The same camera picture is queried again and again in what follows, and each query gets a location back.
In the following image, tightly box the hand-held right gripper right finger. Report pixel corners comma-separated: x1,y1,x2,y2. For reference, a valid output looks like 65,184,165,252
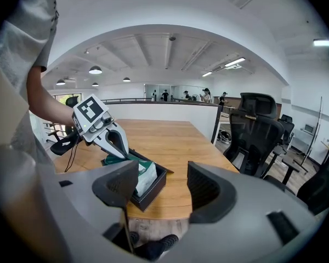
164,161,319,263

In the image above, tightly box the black rectangular tray box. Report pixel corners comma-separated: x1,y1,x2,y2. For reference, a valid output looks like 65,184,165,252
100,148,175,213

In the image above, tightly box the person's grey shirt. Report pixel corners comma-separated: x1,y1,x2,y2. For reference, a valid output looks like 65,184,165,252
0,0,61,172

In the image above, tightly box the person's left forearm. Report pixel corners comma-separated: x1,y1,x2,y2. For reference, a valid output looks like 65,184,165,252
26,66,76,128

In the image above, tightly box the black office chair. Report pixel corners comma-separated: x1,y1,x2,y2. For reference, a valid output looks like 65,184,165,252
276,113,296,152
49,95,81,157
263,139,329,216
223,92,294,178

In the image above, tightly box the person's right black shoe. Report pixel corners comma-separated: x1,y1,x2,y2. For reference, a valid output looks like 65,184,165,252
146,233,180,261

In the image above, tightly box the green and white packet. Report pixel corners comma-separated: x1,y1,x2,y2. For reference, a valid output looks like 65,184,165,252
104,153,158,197

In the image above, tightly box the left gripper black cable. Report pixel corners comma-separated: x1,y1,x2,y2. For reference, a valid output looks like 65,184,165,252
64,138,81,174

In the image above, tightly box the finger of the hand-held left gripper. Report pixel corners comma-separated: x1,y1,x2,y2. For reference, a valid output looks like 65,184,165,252
106,122,131,159
94,135,126,159

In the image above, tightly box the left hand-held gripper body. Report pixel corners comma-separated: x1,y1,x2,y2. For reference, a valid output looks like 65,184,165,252
72,93,116,144

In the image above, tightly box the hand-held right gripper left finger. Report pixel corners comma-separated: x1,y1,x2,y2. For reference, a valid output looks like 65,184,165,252
56,159,140,263

